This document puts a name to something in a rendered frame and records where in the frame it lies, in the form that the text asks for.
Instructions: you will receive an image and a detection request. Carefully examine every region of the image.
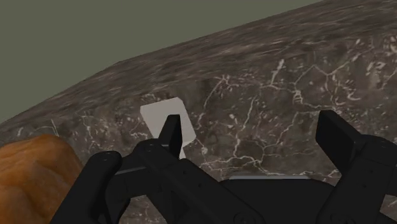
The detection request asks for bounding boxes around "white flat card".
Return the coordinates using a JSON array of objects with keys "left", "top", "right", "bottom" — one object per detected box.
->
[{"left": 139, "top": 97, "right": 197, "bottom": 160}]

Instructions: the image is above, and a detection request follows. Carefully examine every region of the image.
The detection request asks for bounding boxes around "orange-brown lumpy object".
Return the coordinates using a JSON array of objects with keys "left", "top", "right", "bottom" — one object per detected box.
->
[{"left": 0, "top": 134, "right": 85, "bottom": 224}]

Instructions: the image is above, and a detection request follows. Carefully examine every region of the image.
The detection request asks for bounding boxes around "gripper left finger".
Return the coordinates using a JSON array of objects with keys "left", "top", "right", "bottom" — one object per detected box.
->
[{"left": 50, "top": 114, "right": 265, "bottom": 224}]

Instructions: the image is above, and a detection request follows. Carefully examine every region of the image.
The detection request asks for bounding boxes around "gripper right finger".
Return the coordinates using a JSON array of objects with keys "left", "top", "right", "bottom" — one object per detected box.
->
[{"left": 315, "top": 109, "right": 397, "bottom": 224}]

